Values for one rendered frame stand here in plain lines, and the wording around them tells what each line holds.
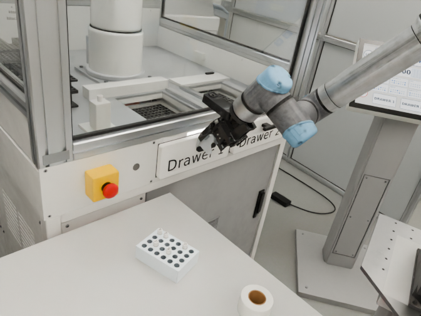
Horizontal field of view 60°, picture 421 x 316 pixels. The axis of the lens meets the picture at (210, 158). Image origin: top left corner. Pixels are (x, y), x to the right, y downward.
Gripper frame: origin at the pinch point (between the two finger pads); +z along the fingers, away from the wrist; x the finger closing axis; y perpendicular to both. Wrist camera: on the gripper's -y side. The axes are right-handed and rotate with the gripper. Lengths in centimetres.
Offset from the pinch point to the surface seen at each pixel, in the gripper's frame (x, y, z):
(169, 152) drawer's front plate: -11.5, -0.4, 1.6
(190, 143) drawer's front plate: -3.6, -0.9, 0.9
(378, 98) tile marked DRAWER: 79, 9, -18
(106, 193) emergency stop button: -34.4, 5.4, 0.5
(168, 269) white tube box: -31.2, 28.1, -4.0
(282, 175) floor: 151, 8, 106
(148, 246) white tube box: -31.2, 21.2, -0.7
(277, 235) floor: 90, 42, 82
